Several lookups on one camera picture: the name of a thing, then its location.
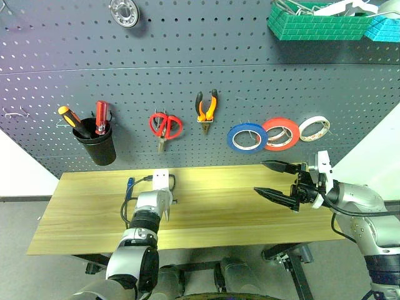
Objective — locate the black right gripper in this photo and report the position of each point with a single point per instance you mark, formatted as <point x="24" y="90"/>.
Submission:
<point x="304" y="187"/>

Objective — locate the blue tape roll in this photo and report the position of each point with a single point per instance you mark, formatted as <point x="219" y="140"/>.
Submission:
<point x="232" y="140"/>

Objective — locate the orange black needle-nose pliers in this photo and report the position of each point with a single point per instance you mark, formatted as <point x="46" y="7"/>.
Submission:
<point x="213" y="106"/>

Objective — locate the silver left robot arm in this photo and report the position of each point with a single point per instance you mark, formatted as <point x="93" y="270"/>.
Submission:
<point x="150" y="203"/>

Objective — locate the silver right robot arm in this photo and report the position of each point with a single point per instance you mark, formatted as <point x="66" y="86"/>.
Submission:
<point x="368" y="206"/>

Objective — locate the red tape roll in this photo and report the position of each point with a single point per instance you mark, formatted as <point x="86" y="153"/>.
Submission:
<point x="293" y="134"/>

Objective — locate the white tape roll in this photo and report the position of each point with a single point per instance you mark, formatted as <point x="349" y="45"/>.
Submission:
<point x="303" y="132"/>

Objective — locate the double prong pegboard hook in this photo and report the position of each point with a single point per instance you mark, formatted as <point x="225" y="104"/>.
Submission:
<point x="249" y="132"/>

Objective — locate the dark grey rounded shape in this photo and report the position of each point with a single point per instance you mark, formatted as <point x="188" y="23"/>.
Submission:
<point x="170" y="281"/>
<point x="237" y="275"/>

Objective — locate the grey perforated pegboard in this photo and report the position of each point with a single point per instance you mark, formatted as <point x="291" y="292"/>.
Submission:
<point x="200" y="78"/>

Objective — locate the green brick-pattern box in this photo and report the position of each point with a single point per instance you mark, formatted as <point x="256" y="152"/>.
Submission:
<point x="312" y="29"/>

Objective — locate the black plastic cup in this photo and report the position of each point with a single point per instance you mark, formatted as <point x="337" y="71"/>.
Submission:
<point x="100" y="150"/>

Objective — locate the blue brick-pattern box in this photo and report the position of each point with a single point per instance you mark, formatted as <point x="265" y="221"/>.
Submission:
<point x="384" y="31"/>

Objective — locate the orange black screwdriver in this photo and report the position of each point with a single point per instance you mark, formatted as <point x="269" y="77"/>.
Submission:
<point x="70" y="117"/>

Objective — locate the silver pegboard hook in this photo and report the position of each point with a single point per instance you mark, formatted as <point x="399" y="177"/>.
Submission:
<point x="2" y="7"/>
<point x="14" y="113"/>

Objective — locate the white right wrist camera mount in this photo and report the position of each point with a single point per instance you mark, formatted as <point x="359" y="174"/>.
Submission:
<point x="323" y="165"/>

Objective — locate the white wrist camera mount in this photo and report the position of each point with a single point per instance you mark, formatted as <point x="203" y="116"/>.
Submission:
<point x="323" y="165"/>
<point x="161" y="179"/>

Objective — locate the black metal table frame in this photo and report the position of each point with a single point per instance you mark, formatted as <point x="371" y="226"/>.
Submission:
<point x="297" y="275"/>

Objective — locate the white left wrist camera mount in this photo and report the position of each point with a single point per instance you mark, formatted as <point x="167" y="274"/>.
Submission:
<point x="161" y="179"/>

